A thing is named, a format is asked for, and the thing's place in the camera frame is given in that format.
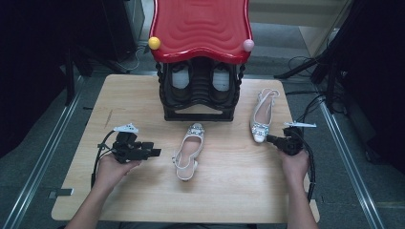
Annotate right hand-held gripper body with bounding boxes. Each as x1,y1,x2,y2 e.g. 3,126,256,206
283,122,317,156

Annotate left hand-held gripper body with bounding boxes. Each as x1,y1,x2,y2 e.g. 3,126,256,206
112,123,148,165

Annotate white heeled slingback shoe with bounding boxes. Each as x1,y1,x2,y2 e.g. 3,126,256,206
249,88,281,144
171,122,205,181

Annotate black leather shoe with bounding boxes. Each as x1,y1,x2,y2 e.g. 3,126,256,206
167,60,195,105
209,60,237,105

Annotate red and black shoe rack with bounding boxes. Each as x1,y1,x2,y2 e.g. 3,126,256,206
147,0,256,122

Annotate person's right hand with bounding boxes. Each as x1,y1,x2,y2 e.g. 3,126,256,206
280,151,309,189

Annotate person's left hand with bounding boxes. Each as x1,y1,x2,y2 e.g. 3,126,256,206
95,154,141,192

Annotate black tripod stand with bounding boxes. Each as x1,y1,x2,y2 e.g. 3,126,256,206
273,37,347,114

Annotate black metal stand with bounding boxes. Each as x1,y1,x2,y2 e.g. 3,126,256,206
62,47,78,107

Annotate dark curtain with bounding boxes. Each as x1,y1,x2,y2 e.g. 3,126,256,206
330,0,405,175
0,0,104,158

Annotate black cabinet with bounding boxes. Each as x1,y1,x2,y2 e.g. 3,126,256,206
101,0,146,63

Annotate left hand-held gripper cable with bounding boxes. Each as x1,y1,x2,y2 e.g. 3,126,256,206
90,129,118,189

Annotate hand-held gripper cable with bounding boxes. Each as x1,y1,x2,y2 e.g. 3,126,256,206
90,129,118,189
295,129,317,203

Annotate black floor cables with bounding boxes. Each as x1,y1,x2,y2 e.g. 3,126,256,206
285,55,326,138

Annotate right hand-held gripper cable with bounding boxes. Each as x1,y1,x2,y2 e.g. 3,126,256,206
295,129,317,203

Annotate metal floor rail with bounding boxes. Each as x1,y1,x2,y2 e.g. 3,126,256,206
1,75,85,229
317,94,387,229

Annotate white floor cable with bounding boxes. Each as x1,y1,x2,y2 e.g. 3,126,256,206
118,46,142,72

